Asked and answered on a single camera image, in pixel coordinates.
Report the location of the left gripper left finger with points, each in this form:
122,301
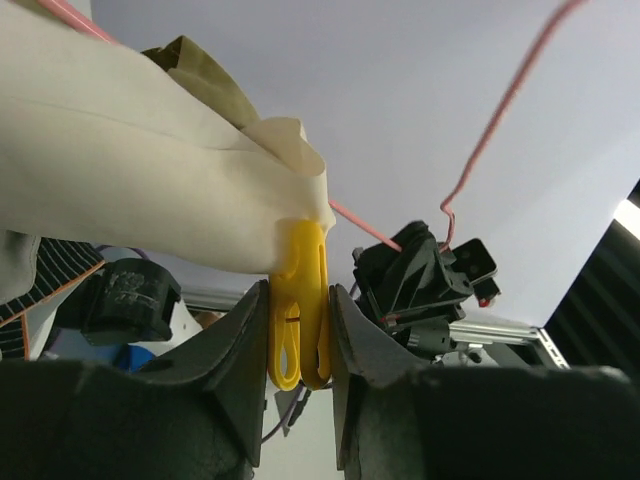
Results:
195,412

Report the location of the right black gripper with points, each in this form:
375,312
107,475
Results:
413,294

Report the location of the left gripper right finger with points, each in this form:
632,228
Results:
398,417

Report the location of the yellow clothespin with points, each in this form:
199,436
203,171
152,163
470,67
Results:
298,341

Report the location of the olive and cream underwear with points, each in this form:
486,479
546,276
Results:
99,144

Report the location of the striped garment in basket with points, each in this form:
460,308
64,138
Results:
60,265

